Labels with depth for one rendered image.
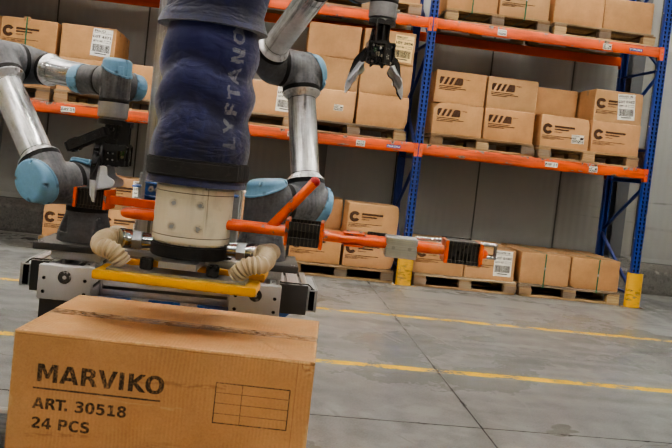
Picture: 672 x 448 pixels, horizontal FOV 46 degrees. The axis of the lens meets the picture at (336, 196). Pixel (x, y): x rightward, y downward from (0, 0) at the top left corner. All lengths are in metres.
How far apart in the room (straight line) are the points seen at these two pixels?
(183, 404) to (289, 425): 0.22
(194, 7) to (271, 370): 0.75
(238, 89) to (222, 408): 0.66
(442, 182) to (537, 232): 1.44
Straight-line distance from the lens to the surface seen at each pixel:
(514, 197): 10.72
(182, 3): 1.73
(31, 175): 2.22
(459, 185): 10.51
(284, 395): 1.64
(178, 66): 1.71
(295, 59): 2.42
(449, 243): 1.75
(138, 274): 1.69
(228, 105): 1.70
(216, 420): 1.67
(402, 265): 8.98
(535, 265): 9.54
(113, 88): 2.07
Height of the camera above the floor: 1.35
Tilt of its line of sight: 3 degrees down
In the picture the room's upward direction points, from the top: 6 degrees clockwise
